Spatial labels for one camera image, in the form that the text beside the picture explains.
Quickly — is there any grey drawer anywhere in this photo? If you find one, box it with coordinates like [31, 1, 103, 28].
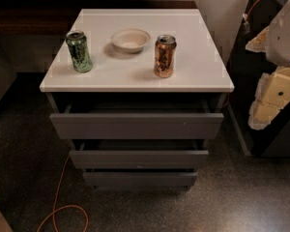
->
[83, 171, 197, 188]
[50, 98, 223, 140]
[70, 140, 209, 170]

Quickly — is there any grey top drawer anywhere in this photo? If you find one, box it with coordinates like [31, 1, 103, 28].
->
[50, 98, 223, 140]

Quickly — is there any orange floor cable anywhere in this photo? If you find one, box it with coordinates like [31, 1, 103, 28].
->
[36, 153, 89, 232]

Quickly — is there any grey bottom drawer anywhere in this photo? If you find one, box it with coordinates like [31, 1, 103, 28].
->
[83, 171, 197, 188]

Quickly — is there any white cabinet top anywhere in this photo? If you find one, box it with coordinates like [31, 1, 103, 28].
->
[40, 9, 234, 93]

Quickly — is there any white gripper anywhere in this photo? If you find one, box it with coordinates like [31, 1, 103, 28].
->
[246, 0, 290, 131]

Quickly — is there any green drink can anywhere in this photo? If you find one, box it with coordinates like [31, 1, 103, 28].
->
[66, 30, 93, 73]

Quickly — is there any orange cable with plug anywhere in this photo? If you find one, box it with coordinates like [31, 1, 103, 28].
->
[242, 0, 290, 34]

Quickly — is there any dark side cabinet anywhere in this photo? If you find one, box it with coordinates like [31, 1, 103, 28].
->
[228, 0, 290, 158]

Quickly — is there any white paper bowl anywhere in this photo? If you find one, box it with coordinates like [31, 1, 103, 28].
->
[110, 29, 151, 53]

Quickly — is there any orange drink can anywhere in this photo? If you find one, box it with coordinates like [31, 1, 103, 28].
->
[154, 35, 177, 78]

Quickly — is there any grey middle drawer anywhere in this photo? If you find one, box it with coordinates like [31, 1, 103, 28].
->
[70, 140, 209, 170]

